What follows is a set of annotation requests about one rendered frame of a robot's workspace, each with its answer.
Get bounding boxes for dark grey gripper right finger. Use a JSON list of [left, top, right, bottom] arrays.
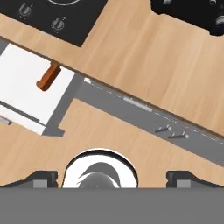
[[165, 170, 224, 189]]

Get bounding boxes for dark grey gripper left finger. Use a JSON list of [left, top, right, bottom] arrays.
[[0, 170, 60, 189]]

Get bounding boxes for white open drawer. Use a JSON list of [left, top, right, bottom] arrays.
[[0, 43, 77, 136]]

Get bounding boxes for white and black round thing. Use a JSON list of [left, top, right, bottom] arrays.
[[60, 148, 139, 189]]

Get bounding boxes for black hob knob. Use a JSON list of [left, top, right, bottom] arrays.
[[50, 16, 67, 32], [17, 2, 33, 18]]

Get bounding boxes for black hob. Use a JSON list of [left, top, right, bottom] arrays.
[[0, 0, 109, 48]]

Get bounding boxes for short silver cupboard handle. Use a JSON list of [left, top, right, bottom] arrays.
[[168, 131, 190, 141], [154, 124, 173, 134]]

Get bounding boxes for silver drawer handle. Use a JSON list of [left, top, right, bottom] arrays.
[[0, 115, 13, 127]]

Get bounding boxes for long silver cupboard handle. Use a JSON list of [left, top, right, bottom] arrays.
[[122, 96, 153, 113]]

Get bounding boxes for brown-handled knife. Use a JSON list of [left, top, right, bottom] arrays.
[[35, 62, 62, 92]]

